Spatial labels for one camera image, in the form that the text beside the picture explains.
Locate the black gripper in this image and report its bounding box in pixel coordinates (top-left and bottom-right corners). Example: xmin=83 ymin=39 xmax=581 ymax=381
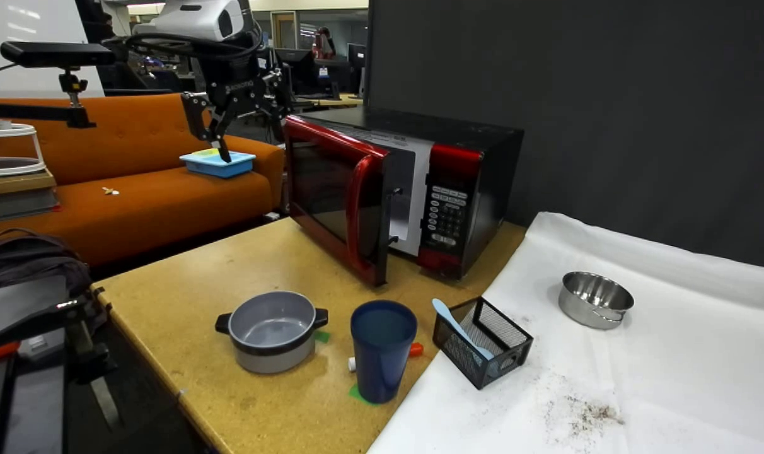
xmin=182 ymin=52 xmax=290 ymax=164

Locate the light blue plastic spoon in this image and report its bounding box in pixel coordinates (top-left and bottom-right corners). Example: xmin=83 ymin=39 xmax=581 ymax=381
xmin=431 ymin=295 xmax=498 ymax=366

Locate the black red microwave body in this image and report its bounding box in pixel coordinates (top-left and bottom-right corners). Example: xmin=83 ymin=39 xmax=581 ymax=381
xmin=313 ymin=107 xmax=526 ymax=284

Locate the blue plastic cup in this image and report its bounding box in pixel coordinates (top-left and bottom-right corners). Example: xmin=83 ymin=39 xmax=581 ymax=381
xmin=348 ymin=297 xmax=421 ymax=407

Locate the black mesh box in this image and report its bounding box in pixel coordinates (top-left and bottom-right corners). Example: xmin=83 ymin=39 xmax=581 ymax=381
xmin=431 ymin=295 xmax=537 ymax=391

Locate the black computer monitor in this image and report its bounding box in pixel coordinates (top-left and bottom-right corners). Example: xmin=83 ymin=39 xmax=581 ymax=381
xmin=280 ymin=45 xmax=351 ymax=97

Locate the orange sofa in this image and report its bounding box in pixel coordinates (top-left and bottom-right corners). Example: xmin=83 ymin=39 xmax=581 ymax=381
xmin=0 ymin=91 xmax=290 ymax=274

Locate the stack of books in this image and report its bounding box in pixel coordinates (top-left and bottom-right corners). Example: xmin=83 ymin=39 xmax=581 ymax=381
xmin=0 ymin=117 xmax=63 ymax=223

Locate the black backpack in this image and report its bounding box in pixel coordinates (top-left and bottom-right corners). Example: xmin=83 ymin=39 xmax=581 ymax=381
xmin=0 ymin=226 xmax=98 ymax=297

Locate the black stand with clamps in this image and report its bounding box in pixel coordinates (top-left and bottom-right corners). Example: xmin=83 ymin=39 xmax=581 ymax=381
xmin=0 ymin=275 xmax=124 ymax=454

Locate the dark backdrop curtain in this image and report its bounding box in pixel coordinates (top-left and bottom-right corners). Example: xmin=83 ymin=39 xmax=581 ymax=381
xmin=362 ymin=0 xmax=764 ymax=274

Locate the small steel bowl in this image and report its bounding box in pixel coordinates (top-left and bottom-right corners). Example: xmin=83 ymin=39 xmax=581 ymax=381
xmin=556 ymin=271 xmax=637 ymax=333

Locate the white table cloth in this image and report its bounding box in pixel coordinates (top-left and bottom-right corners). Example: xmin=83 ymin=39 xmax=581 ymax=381
xmin=366 ymin=210 xmax=764 ymax=454

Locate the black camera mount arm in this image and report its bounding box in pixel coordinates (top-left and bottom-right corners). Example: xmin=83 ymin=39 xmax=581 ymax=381
xmin=0 ymin=69 xmax=98 ymax=131

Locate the black bar camera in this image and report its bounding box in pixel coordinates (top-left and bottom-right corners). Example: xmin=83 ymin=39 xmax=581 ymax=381
xmin=0 ymin=39 xmax=116 ymax=72

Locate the grey pot with black handles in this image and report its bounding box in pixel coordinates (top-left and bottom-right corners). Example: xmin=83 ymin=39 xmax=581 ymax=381
xmin=212 ymin=290 xmax=329 ymax=376

